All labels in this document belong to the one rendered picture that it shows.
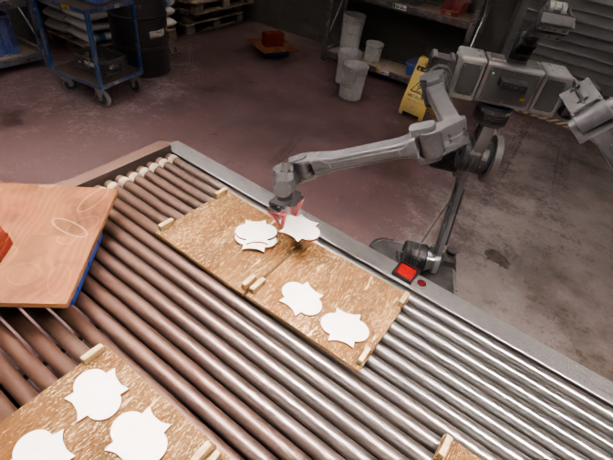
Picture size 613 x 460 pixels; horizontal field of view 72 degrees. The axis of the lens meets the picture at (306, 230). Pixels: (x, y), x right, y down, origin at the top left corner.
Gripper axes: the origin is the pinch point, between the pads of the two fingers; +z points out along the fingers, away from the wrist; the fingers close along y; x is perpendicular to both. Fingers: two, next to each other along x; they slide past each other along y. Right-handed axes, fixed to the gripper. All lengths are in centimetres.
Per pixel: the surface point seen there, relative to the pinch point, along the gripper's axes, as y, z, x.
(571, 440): -7, 36, -94
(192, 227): -14.1, 4.8, 32.5
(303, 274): -6.7, 14.6, -9.6
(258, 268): -14.5, 11.7, 2.9
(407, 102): 342, 74, 94
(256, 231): -2.6, 6.9, 12.6
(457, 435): -26, 30, -69
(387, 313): -3.2, 21.4, -38.6
